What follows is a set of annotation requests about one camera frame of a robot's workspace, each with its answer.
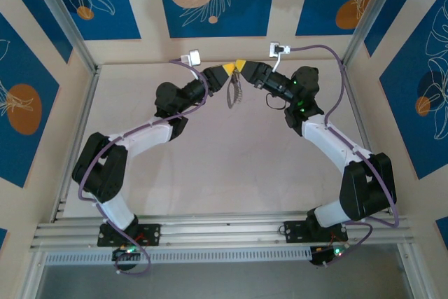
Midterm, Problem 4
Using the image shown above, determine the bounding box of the black controller board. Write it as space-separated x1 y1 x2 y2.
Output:
111 245 141 263
309 244 348 267

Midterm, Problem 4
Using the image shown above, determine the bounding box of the thin black cable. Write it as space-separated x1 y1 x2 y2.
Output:
264 91 292 110

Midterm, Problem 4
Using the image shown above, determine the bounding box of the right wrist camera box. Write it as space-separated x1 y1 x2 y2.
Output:
268 42 293 58

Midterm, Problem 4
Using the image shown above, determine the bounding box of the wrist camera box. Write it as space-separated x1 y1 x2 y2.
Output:
180 50 203 67
268 42 293 58

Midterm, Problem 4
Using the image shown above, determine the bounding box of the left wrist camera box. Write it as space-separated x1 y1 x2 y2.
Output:
180 50 203 67

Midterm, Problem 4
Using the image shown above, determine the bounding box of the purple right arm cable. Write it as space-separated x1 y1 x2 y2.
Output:
290 45 400 268

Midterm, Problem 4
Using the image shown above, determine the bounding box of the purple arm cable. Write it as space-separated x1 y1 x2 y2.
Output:
290 45 400 268
77 57 211 277

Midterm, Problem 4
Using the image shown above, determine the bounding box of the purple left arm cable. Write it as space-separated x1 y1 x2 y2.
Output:
77 57 211 277

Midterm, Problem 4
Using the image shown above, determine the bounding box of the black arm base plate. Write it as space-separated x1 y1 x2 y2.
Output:
97 222 162 248
283 219 350 244

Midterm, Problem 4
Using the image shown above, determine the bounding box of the wide aluminium frame rail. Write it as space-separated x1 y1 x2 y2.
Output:
29 211 419 254

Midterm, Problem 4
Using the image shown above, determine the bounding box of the grey slotted cable duct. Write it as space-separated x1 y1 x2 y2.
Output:
44 246 313 267

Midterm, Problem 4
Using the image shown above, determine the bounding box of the short aluminium frame post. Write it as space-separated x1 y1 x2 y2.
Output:
397 242 432 299
16 251 48 299

